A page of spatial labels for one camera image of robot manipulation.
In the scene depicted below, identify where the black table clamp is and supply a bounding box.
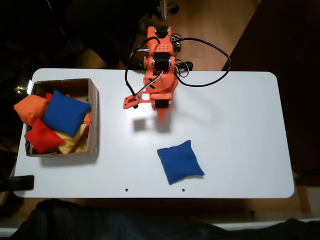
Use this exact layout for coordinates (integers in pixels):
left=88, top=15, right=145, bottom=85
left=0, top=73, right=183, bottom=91
left=174, top=61, right=195, bottom=74
left=0, top=174, right=35, bottom=192

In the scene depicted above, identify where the brown cardboard box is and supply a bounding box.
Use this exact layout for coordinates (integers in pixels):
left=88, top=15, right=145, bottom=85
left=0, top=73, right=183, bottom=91
left=24, top=78, right=100, bottom=158

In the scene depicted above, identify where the orange camera mount with camera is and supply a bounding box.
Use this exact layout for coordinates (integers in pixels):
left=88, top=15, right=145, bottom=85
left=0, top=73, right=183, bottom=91
left=122, top=93, right=152, bottom=110

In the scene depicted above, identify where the red bean bag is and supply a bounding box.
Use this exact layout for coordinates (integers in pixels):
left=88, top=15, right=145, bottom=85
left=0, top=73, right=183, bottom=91
left=24, top=118, right=66, bottom=155
left=44, top=92, right=72, bottom=102

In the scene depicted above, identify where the orange bean bag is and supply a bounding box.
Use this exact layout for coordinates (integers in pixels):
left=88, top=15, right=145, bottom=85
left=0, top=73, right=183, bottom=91
left=82, top=111, right=92, bottom=137
left=13, top=94, right=50, bottom=127

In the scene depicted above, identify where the yellow bean bag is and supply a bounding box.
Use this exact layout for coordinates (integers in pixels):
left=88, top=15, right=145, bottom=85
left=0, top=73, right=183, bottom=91
left=53, top=123, right=88, bottom=155

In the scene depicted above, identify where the person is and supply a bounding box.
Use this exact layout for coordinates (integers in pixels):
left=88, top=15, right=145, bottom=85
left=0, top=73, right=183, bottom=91
left=9, top=198, right=320, bottom=240

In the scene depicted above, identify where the blue bean bag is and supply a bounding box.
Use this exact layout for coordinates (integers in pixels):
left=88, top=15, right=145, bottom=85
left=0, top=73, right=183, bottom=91
left=41, top=89, right=92, bottom=138
left=156, top=139, right=206, bottom=186

